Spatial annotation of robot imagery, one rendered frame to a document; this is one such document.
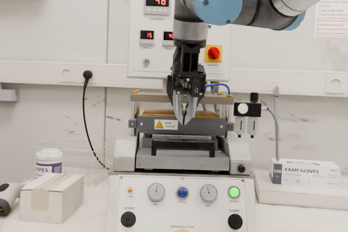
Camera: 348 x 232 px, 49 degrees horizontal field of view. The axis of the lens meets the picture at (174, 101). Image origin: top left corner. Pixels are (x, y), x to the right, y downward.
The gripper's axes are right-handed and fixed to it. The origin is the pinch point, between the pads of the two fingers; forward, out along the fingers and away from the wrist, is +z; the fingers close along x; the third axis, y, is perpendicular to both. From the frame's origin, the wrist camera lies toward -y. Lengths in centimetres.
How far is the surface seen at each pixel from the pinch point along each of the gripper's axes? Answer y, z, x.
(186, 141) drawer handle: 4.5, 3.9, 0.6
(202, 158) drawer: 5.8, 7.4, 4.7
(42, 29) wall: -88, 1, -59
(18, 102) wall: -78, 33, -69
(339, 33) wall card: -65, -8, 65
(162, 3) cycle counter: -38.4, -20.8, -5.8
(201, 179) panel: 8.2, 11.9, 4.5
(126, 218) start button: 15.4, 17.6, -12.3
